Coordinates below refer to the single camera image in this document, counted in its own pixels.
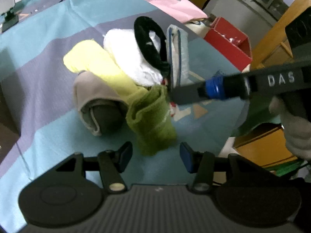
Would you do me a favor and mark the white fluffy towel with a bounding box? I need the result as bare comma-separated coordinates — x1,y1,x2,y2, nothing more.
103,29,168,87

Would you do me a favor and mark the grey towel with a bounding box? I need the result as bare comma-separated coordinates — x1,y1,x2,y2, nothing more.
73,71,128,136

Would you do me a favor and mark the yellow towel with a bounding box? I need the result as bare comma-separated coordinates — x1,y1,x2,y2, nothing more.
63,39,149,102

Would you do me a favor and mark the phone stand with mirror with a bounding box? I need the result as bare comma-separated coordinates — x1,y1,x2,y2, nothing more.
0,0,20,32

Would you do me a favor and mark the white cloth with blue trim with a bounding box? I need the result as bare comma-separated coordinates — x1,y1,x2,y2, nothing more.
166,24,190,88

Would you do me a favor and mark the pink cloth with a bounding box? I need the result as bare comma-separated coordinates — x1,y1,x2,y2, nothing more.
143,0,208,23

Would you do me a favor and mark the person's right hand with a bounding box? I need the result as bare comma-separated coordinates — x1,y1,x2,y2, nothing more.
269,96,311,162

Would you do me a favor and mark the red box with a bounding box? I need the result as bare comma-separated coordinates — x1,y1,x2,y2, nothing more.
204,17,253,72

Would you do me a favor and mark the wooden beam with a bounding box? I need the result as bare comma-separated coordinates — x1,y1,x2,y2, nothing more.
250,0,311,70

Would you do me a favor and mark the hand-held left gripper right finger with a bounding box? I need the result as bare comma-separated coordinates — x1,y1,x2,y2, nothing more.
179,142,258,193

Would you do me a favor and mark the striped blue grey bedsheet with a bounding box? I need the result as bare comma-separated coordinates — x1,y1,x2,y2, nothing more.
0,0,246,233

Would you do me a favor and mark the black headband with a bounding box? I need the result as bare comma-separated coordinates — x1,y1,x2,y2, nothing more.
134,16,172,78

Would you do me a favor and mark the white plush pillow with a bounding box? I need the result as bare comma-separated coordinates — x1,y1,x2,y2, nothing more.
187,21,214,37

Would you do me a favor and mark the dark green cloth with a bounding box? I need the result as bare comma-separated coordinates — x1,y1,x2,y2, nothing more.
231,95,282,137

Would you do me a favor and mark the green towel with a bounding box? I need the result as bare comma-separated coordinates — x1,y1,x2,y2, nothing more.
126,85,177,156

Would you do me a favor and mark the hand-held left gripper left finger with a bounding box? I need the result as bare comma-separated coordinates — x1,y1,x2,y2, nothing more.
56,141,134,195

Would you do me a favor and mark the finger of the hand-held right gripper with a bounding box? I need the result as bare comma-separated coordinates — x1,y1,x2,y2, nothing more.
170,74,251,105

